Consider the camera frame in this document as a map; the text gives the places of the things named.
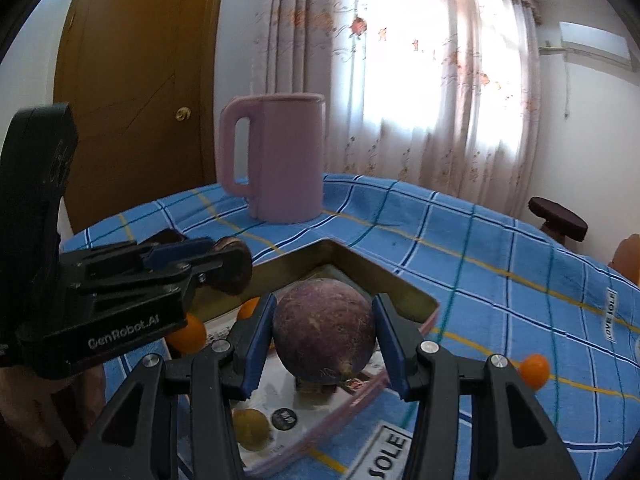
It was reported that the sheer floral curtain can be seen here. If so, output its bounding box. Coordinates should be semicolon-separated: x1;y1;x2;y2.
252;0;543;218

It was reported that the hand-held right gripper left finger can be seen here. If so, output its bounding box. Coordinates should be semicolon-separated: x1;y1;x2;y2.
62;292;278;480

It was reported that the purple passion fruit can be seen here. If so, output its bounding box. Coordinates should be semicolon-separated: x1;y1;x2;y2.
272;280;377;385

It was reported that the blue plaid tablecloth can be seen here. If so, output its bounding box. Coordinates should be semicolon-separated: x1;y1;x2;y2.
60;174;640;480

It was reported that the dark round stool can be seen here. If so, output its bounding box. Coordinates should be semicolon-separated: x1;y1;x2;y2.
528;197;588;246

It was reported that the brown wooden door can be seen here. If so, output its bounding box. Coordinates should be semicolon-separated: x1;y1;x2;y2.
52;0;226;233

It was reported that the pink electric kettle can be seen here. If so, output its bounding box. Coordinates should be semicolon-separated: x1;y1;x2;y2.
217;92;328;224

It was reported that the small yellow round fruit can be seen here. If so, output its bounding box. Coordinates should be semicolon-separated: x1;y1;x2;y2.
232;408;274;452

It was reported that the pink metal tin box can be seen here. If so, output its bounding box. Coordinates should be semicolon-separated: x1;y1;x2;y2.
187;239;441;478

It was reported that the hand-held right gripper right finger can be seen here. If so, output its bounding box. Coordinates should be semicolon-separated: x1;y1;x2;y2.
371;292;583;480

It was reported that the white air conditioner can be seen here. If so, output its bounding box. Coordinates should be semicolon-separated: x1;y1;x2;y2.
559;21;632;68

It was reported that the dark brown round fruit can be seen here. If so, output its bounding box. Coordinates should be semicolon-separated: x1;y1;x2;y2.
212;236;254;295

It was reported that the brown leather armchair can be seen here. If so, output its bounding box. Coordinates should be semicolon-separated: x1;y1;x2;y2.
607;234;640;286

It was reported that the person's left hand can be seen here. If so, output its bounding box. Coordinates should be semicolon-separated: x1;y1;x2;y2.
0;362;108;458

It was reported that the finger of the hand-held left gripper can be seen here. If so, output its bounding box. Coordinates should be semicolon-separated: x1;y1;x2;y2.
150;252;236;296
142;229;217;272

